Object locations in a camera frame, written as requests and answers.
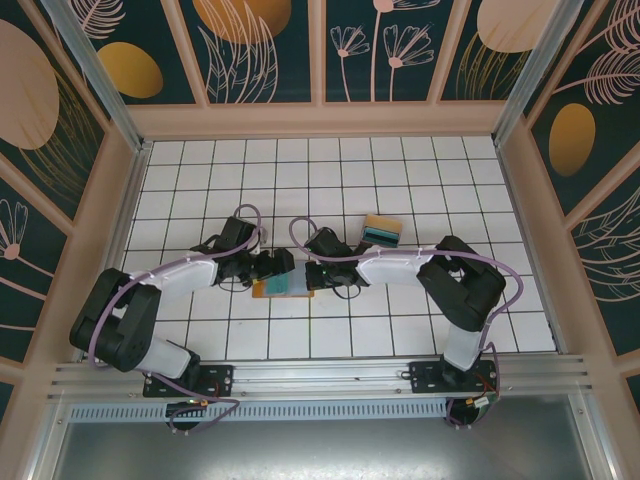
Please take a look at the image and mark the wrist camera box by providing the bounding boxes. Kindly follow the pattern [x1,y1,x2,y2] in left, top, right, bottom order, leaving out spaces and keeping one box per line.
[219,215,265,252]
[304,227,354,261]

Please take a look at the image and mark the wall panel with pink flowers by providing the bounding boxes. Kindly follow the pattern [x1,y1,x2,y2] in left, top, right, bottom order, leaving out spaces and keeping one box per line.
[322,0,449,105]

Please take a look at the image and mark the aluminium floor rail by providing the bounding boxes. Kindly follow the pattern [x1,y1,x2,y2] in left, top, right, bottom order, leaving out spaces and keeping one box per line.
[493,141,571,355]
[102,142,151,301]

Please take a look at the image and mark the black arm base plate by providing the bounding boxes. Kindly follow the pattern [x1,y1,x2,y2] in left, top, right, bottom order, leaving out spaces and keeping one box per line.
[142,363,236,400]
[408,359,501,396]

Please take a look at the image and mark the aluminium mounting rail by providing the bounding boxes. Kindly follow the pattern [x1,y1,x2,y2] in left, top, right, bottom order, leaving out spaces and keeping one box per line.
[47,353,596,404]

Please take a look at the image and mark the slotted cable duct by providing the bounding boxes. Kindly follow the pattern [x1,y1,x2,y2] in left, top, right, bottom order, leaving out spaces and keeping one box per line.
[67,398,451,421]

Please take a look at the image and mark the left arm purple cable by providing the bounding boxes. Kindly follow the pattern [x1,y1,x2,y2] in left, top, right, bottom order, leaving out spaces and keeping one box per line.
[87,203,241,435]

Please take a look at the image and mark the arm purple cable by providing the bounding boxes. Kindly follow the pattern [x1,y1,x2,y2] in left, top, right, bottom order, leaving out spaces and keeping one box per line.
[87,203,241,435]
[288,215,526,431]

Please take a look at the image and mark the tan leather card holder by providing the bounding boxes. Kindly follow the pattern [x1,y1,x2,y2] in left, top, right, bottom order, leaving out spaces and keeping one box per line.
[251,272,318,300]

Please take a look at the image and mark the wall panel with leaf outlines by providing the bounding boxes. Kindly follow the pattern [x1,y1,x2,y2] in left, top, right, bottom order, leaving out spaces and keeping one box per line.
[179,0,315,106]

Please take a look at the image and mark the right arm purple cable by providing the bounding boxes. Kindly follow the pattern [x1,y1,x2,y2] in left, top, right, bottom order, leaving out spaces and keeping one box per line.
[288,215,526,431]

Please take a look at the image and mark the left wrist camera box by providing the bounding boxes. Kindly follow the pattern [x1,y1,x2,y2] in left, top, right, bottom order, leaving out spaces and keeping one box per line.
[219,215,265,252]

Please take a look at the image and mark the wall panel with gold oval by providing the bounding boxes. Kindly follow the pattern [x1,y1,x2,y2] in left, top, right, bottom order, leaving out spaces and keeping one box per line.
[57,0,197,107]

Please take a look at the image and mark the wall panel with single flower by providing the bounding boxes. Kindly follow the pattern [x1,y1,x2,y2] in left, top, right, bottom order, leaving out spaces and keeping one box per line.
[0,167,71,364]

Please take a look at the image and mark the wall panel with feather outlines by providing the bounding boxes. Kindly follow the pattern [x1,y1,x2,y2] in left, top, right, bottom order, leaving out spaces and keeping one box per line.
[567,184,640,359]

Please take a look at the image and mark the wall panel with beige circle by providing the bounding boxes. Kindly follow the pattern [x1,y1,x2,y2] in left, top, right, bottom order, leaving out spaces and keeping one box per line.
[438,0,549,103]

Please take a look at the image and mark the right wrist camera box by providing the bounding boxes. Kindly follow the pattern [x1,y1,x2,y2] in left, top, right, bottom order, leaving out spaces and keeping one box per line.
[304,227,354,261]

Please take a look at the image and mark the wall panel with gold lines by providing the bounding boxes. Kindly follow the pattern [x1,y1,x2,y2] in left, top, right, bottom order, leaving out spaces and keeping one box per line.
[0,17,111,229]

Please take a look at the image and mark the grey metal sheet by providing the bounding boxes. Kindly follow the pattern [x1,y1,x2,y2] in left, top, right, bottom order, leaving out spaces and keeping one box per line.
[47,394,616,480]

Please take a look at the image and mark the aluminium corner post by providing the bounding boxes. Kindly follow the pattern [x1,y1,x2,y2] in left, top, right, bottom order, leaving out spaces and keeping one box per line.
[39,0,153,154]
[492,0,601,146]

